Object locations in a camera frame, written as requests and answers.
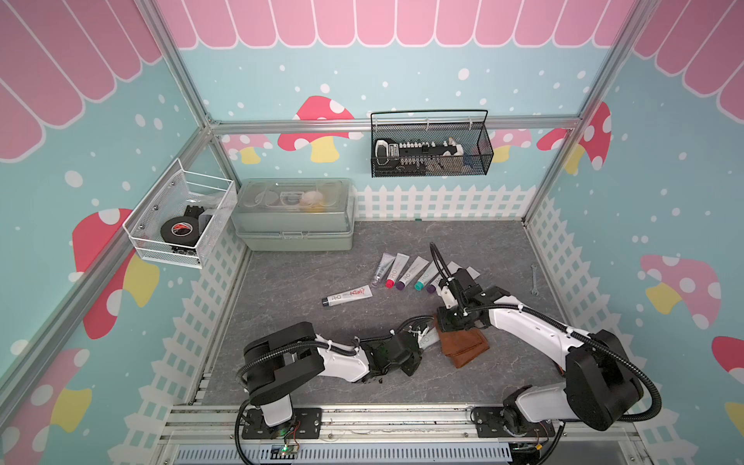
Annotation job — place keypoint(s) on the red cap toothpaste tube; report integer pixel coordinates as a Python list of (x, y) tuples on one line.
[(397, 267)]

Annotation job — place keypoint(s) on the brown microfiber cloth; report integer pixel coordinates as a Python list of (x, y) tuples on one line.
[(462, 347)]

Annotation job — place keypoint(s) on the black power strip in basket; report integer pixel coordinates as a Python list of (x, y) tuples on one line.
[(414, 156)]

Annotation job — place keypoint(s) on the silver foil toothpaste tube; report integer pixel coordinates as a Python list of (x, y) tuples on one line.
[(382, 269)]

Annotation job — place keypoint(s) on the teal cap toothpaste tube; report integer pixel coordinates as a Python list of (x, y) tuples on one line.
[(431, 339), (425, 279)]

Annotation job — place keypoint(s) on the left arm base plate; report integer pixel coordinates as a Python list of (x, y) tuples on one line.
[(305, 423)]

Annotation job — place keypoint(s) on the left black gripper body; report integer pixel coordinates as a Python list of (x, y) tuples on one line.
[(408, 366)]

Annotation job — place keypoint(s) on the black wire mesh basket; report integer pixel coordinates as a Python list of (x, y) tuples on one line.
[(465, 127)]

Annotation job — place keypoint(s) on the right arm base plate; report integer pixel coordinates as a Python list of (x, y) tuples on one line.
[(506, 422)]

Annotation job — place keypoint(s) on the black tape roll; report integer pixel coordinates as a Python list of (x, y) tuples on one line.
[(181, 231)]

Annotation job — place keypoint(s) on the purple cap toothpaste tube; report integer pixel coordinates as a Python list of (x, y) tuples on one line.
[(433, 285), (415, 269)]

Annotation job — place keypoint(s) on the white wire basket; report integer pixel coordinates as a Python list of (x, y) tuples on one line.
[(179, 192)]

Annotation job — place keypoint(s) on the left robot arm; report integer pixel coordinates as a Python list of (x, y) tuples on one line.
[(277, 365)]

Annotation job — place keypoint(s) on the dark cap toothpaste tube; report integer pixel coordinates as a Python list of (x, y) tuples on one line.
[(474, 271), (349, 296)]

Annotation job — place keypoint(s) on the purple cap toothpaste tube top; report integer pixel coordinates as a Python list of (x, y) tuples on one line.
[(415, 269)]

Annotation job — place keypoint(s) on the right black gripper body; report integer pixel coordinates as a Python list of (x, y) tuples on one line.
[(452, 319)]

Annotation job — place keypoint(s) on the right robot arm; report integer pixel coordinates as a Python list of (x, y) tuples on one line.
[(600, 385)]

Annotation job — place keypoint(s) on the silver wrench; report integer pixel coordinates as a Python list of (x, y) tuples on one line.
[(534, 277)]

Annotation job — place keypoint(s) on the green plastic storage box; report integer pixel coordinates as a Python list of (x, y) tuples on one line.
[(296, 214)]

